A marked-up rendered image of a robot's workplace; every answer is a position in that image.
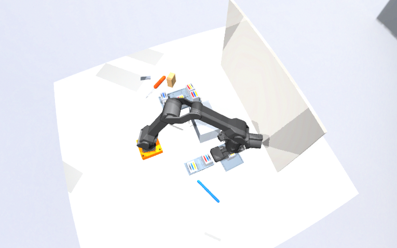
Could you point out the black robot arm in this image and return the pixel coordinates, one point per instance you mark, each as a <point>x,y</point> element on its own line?
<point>235,130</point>

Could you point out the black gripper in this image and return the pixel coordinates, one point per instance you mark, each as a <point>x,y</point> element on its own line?
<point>220,153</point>

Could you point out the orange-handled screwdriver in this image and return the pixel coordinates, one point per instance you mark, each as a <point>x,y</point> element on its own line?
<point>157,84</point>

